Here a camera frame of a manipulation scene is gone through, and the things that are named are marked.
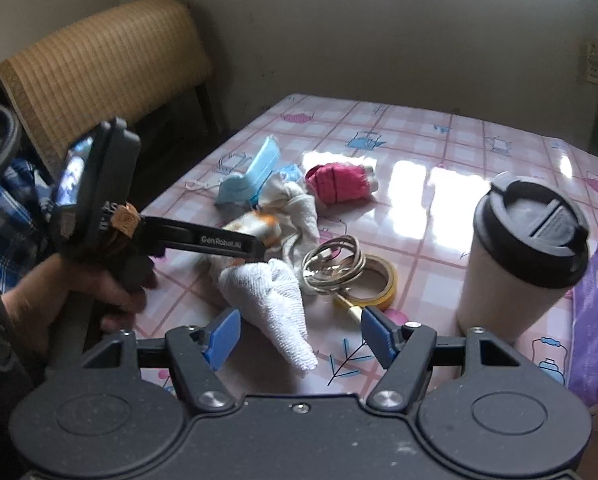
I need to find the yellow tape roll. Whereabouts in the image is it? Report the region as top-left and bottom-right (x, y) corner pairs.
(333, 254), (398, 312)

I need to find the pleated blue face mask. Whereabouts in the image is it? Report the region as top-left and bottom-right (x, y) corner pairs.
(246, 136), (283, 202)

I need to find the blue plaid shirt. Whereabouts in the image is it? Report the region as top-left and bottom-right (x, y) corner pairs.
(0, 127), (54, 292)

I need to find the white towel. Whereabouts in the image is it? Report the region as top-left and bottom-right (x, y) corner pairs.
(218, 258), (320, 375)

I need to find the black round tray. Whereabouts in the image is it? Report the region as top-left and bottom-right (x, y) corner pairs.
(456, 172), (592, 345)

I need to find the white orange printed cloth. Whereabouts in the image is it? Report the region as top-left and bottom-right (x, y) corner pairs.
(194, 210), (281, 272)

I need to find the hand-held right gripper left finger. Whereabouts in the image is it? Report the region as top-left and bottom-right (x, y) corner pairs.
(81, 308), (242, 413)

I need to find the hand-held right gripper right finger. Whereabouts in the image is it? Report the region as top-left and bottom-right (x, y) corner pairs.
(361, 305), (522, 411)

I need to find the coiled white cable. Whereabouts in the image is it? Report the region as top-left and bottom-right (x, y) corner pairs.
(301, 236), (375, 322)

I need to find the person's left hand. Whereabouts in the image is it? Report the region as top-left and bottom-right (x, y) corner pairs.
(1, 254), (156, 357)

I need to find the chair with bamboo mat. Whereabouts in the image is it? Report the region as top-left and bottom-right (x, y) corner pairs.
(0, 0), (220, 181)

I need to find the purple packet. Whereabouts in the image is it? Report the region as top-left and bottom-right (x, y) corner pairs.
(566, 238), (598, 406)

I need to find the pink cloth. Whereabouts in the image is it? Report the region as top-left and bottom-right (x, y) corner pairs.
(305, 161), (380, 206)

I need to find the black cable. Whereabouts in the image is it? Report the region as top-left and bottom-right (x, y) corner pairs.
(0, 103), (22, 196)

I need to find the wall socket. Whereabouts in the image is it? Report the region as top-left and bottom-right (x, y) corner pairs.
(580, 42), (598, 86)

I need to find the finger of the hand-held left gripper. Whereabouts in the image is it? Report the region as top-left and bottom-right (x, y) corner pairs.
(139, 215), (268, 263)

